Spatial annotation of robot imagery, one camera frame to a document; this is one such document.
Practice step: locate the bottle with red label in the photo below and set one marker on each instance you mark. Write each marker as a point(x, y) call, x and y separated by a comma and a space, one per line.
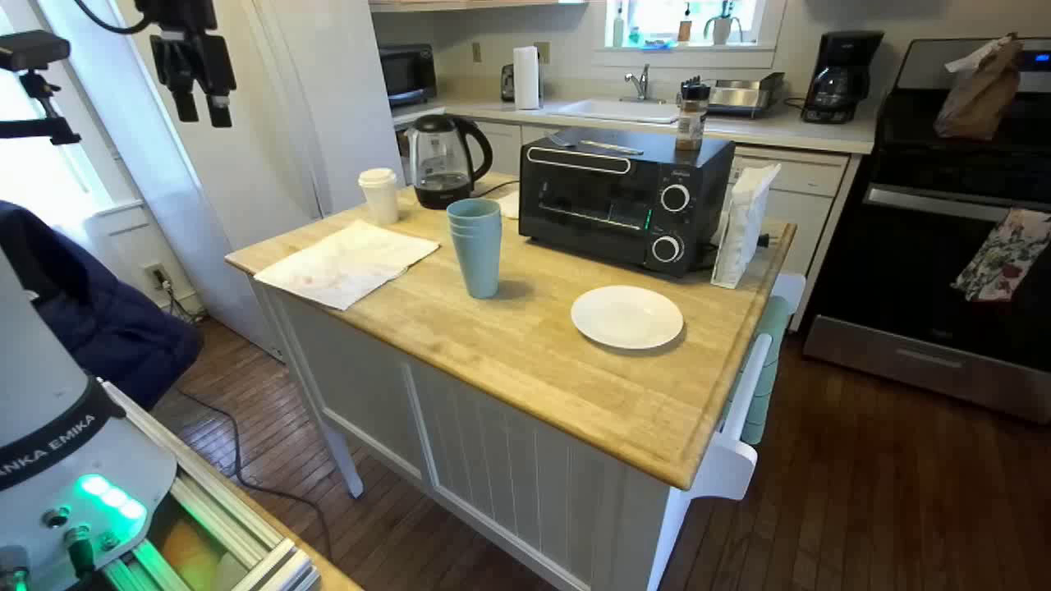
point(685, 24)

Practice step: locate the spice jar with black lid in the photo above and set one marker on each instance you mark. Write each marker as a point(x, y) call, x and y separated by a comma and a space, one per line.
point(691, 115)

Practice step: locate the stained white cloth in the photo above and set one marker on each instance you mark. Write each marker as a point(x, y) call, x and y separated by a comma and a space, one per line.
point(345, 265)

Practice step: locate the chrome sink faucet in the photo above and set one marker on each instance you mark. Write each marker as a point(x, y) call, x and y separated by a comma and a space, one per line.
point(642, 84)

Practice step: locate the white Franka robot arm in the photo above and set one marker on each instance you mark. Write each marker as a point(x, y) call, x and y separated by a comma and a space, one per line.
point(42, 372)

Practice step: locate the black camera on tripod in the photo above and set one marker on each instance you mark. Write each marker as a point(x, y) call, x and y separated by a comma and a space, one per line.
point(34, 49)

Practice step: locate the dark soap dispenser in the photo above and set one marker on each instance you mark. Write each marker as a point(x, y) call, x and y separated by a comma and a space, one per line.
point(507, 84)

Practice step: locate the dark blue jacket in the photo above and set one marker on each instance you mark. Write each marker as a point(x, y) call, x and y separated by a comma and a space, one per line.
point(87, 316)

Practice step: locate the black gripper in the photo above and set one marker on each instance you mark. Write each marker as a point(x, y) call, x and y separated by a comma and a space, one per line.
point(190, 61)

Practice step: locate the light blue plastic cup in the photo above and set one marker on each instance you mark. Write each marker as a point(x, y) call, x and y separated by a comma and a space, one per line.
point(475, 203)
point(477, 266)
point(475, 223)

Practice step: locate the glass electric kettle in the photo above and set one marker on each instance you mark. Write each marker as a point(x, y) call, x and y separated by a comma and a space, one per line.
point(441, 164)

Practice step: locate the windowsill brush holder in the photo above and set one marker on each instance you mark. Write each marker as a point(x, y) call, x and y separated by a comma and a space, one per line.
point(721, 27)

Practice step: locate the grey metal toaster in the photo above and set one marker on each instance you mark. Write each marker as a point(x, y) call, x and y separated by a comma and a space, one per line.
point(746, 97)

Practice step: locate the white wall cabinet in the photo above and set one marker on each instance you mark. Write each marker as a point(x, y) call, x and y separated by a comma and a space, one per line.
point(471, 5)

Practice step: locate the black microwave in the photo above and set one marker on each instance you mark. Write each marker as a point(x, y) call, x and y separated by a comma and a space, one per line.
point(409, 76)

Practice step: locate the white kitchen sink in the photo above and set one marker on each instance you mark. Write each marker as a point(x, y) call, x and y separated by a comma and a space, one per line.
point(611, 110)

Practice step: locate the white wall outlet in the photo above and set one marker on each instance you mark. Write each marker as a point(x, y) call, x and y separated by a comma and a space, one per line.
point(156, 278)

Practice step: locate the brown paper bag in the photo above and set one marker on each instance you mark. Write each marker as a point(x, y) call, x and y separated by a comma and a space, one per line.
point(976, 92)

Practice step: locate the floral dish towel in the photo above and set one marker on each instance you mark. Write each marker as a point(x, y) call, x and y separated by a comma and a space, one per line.
point(1004, 256)

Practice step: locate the white paper towel roll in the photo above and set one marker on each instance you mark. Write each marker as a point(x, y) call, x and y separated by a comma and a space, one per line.
point(527, 76)

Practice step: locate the kitchen window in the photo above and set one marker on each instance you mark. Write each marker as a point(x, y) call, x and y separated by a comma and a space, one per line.
point(700, 16)

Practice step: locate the black coffee maker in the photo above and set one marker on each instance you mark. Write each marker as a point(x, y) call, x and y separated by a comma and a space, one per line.
point(843, 76)

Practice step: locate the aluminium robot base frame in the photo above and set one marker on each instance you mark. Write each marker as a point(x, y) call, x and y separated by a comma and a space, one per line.
point(233, 536)

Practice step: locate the white kitchen island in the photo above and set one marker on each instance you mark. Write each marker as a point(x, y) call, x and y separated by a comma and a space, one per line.
point(495, 462)

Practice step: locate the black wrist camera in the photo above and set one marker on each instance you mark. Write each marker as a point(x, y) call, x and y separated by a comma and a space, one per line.
point(174, 13)

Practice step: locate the white soap bottle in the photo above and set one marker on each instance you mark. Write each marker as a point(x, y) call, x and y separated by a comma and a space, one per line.
point(618, 27)

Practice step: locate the white lidded paper cup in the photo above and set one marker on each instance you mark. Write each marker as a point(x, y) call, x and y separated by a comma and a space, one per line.
point(380, 198)

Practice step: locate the black toaster oven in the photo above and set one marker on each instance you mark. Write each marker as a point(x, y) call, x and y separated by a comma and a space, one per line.
point(611, 200)

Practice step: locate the white round plate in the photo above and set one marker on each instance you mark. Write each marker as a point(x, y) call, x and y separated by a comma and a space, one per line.
point(626, 316)

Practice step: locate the black steel stove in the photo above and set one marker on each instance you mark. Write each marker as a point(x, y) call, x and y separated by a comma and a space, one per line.
point(929, 273)

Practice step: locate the small green bottle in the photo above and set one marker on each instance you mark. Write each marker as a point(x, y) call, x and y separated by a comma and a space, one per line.
point(636, 37)

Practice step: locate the blue sponge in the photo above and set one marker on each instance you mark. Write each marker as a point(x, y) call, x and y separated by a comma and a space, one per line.
point(657, 44)

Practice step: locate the teal hanging towel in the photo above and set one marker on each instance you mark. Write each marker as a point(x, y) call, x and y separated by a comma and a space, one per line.
point(767, 372)

